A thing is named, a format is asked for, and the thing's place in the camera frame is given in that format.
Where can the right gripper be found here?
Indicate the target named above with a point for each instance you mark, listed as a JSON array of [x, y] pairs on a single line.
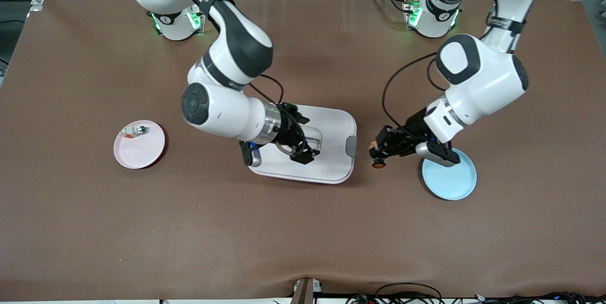
[[287, 126]]

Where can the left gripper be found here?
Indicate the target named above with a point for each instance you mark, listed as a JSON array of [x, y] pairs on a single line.
[[411, 129]]

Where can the orange push button switch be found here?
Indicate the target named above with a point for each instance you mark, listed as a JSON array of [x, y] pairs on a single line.
[[378, 164]]

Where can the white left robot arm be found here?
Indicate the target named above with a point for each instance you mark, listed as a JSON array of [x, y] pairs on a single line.
[[483, 76]]

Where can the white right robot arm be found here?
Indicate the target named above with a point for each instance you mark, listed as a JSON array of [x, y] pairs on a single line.
[[222, 110]]

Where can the white lidded storage box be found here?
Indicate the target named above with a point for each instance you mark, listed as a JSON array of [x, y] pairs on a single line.
[[331, 162]]

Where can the light blue round plate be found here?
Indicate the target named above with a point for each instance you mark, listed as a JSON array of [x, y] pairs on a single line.
[[454, 183]]

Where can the pink round plate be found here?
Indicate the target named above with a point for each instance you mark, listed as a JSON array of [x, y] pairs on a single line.
[[142, 150]]

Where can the metal clamp bracket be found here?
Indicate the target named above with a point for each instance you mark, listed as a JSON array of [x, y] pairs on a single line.
[[305, 292]]

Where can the white switch with green button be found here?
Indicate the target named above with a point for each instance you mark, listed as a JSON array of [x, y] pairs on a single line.
[[140, 129]]

